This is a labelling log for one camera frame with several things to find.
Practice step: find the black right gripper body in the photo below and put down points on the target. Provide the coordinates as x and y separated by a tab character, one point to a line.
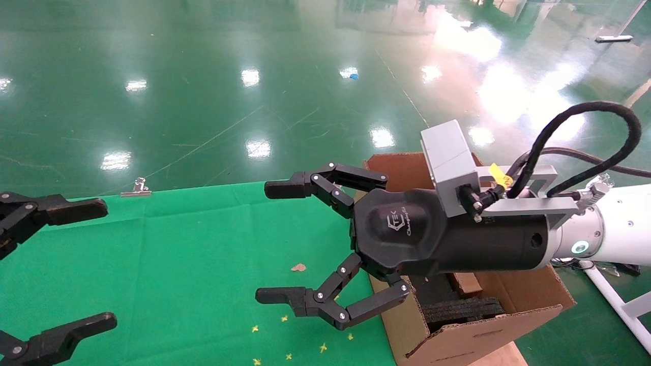
407	229

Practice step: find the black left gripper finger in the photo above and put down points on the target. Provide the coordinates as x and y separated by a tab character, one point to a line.
56	340
66	209

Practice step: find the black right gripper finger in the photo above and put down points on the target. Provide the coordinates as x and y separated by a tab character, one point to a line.
325	302
325	185

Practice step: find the small brown cardboard box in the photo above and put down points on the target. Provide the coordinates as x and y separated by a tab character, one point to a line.
467	284

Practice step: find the small cardboard scrap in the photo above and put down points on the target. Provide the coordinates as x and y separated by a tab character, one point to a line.
298	267

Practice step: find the large open cardboard carton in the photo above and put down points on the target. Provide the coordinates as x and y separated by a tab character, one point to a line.
483	340

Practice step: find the flat black foam sheet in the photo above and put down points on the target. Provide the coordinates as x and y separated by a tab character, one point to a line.
432	290

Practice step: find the silver binder clip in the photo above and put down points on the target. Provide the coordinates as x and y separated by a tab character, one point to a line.
136	188

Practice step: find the black foam strip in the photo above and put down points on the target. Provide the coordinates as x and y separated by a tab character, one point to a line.
463	310

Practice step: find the green table cloth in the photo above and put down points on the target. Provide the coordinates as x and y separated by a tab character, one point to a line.
178	264

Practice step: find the white bar on floor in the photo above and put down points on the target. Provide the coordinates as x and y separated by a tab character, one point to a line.
614	38

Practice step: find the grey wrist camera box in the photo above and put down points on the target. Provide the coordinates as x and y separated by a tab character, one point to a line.
447	157

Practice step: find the grey metal camera bracket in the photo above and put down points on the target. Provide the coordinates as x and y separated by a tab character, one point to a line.
529	206

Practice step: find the white stand frame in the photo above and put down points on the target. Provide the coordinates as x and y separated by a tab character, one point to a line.
615	305

